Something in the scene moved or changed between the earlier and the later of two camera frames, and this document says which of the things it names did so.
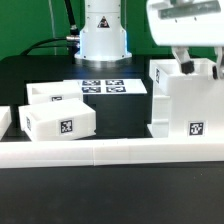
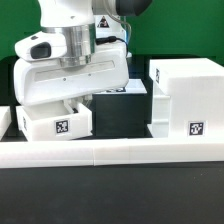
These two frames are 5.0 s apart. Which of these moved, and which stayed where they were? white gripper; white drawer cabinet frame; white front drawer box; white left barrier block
Moved: white gripper
Stayed: white front drawer box; white drawer cabinet frame; white left barrier block
